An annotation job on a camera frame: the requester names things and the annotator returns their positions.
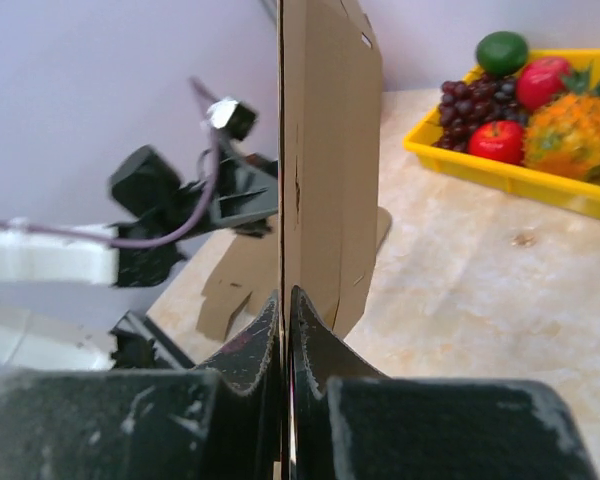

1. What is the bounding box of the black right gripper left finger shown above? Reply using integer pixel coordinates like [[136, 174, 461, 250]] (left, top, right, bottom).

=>
[[0, 297, 281, 479]]

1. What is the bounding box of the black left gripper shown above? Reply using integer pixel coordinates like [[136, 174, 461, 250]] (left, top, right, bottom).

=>
[[184, 139, 278, 238]]

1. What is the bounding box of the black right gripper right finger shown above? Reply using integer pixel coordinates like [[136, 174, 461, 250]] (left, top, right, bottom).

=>
[[290, 288, 597, 480]]

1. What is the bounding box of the brown cardboard box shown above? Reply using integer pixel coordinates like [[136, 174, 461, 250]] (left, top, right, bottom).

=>
[[276, 0, 393, 480]]

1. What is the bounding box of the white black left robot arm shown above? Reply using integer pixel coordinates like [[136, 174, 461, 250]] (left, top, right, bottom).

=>
[[0, 137, 278, 371]]

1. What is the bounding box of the purple grape bunch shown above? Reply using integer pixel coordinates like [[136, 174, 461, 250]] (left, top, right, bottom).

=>
[[433, 73, 529, 152]]

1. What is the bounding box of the red apple front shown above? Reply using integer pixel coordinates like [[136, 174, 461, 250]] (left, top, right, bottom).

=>
[[468, 120, 525, 165]]

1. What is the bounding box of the red apple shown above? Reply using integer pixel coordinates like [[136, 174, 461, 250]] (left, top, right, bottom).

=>
[[516, 56, 572, 112], [468, 120, 525, 165]]

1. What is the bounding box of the dark green lime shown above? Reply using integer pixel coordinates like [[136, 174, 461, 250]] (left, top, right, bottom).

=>
[[475, 31, 529, 77]]

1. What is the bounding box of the red apple rear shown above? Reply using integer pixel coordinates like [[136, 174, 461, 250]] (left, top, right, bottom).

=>
[[516, 56, 572, 112]]

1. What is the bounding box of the yellow plastic fruit tray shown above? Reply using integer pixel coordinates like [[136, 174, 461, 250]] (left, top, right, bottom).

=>
[[402, 47, 600, 225]]

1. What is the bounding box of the orange horned melon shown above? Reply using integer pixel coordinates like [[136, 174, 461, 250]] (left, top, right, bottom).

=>
[[523, 66, 600, 181]]

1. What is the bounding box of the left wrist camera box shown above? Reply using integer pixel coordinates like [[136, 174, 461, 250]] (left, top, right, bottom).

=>
[[207, 97, 258, 141]]

